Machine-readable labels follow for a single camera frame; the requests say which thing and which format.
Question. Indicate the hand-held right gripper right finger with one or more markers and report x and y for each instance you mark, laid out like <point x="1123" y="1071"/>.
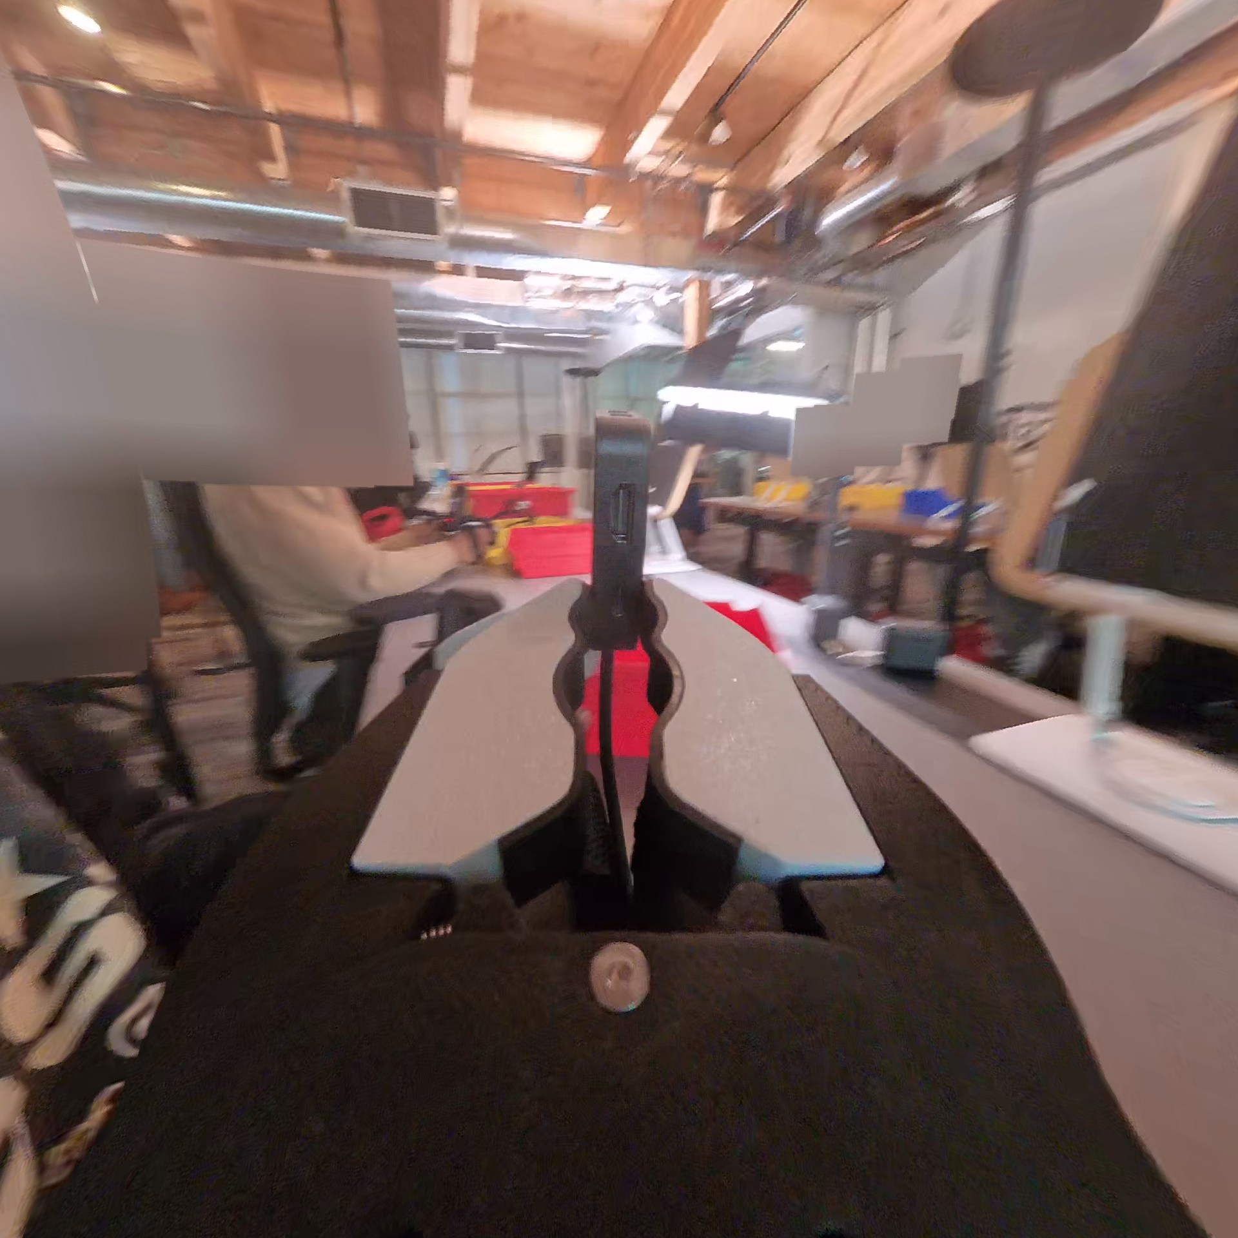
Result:
<point x="765" y="763"/>

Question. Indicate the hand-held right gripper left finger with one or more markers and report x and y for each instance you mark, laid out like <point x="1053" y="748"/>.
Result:
<point x="464" y="763"/>

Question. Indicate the black office chair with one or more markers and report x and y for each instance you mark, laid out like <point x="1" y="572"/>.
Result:
<point x="425" y="605"/>

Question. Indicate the long wooden desk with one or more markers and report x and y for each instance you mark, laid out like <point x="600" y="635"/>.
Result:
<point x="870" y="521"/>

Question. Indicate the yellow plastic bin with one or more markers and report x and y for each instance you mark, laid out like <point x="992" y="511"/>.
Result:
<point x="870" y="497"/>
<point x="784" y="491"/>

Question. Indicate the white board stand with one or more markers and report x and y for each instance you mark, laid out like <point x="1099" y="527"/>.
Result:
<point x="1065" y="763"/>

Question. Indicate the blue plastic object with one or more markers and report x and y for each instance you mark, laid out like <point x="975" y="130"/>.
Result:
<point x="933" y="501"/>

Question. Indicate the studio light panel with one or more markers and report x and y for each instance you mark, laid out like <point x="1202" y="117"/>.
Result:
<point x="736" y="396"/>

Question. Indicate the person's dark printed clothing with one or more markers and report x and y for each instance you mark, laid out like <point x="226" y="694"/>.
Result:
<point x="58" y="967"/>

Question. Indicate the black faced plywood board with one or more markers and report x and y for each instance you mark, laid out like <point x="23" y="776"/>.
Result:
<point x="1161" y="434"/>

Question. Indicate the white ceiling vent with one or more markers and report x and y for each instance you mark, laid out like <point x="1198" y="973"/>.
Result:
<point x="392" y="209"/>

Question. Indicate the black stand pole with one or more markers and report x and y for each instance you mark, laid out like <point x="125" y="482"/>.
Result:
<point x="1015" y="240"/>

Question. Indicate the silver ceiling duct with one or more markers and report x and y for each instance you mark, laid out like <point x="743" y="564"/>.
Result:
<point x="860" y="205"/>

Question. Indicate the long silver duct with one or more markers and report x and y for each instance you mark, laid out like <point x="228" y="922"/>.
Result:
<point x="194" y="209"/>

